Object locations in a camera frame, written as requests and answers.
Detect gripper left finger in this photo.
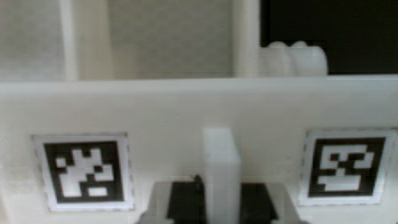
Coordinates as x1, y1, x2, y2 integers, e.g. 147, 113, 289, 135
138, 175, 206, 224

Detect white cabinet body box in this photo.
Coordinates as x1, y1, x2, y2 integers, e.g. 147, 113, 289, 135
0, 0, 259, 82

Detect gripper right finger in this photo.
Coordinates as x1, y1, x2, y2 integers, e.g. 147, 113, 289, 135
239, 183, 307, 224

